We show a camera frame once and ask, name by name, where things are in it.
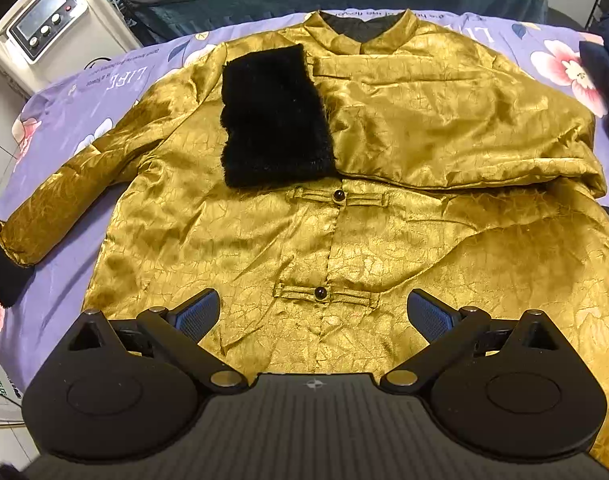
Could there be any dark teal bed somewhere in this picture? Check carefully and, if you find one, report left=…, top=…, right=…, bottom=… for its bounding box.
left=97, top=0, right=552, bottom=46

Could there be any purple floral bedsheet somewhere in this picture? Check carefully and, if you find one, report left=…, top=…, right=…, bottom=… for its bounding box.
left=0, top=7, right=609, bottom=391

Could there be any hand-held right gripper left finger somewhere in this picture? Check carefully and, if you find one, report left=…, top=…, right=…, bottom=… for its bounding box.
left=67, top=287, right=249, bottom=395

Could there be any white appliance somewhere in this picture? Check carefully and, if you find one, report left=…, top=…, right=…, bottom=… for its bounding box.
left=0, top=0, right=142, bottom=96

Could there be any gold satin jacket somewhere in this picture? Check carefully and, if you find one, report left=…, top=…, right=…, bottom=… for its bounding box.
left=0, top=7, right=609, bottom=473

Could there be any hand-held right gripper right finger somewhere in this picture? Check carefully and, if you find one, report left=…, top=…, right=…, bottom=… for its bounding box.
left=381, top=287, right=560, bottom=395

